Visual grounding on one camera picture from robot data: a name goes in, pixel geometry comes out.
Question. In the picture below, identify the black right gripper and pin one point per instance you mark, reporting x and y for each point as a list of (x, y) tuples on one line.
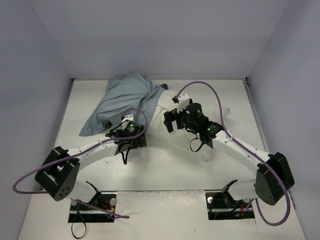
[(172, 119)]

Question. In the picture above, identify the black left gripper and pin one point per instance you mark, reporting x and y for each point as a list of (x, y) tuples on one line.
[(113, 133)]

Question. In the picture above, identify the white pillow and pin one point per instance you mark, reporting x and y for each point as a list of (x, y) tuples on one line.
[(180, 139)]

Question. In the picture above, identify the blue-grey pillowcase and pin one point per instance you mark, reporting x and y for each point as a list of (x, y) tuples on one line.
[(129, 93)]

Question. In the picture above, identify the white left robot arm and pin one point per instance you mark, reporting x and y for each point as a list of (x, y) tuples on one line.
[(60, 178)]

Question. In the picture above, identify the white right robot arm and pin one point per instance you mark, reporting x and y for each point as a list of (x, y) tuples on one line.
[(272, 173)]

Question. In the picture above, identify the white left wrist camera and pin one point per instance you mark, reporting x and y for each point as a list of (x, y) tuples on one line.
[(128, 118)]

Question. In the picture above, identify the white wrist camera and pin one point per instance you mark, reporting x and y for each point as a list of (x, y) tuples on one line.
[(182, 100), (128, 118)]

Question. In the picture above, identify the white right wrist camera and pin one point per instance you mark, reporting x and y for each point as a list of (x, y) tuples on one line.
[(182, 100)]

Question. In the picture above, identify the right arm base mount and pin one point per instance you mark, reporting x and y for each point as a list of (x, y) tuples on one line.
[(220, 207)]

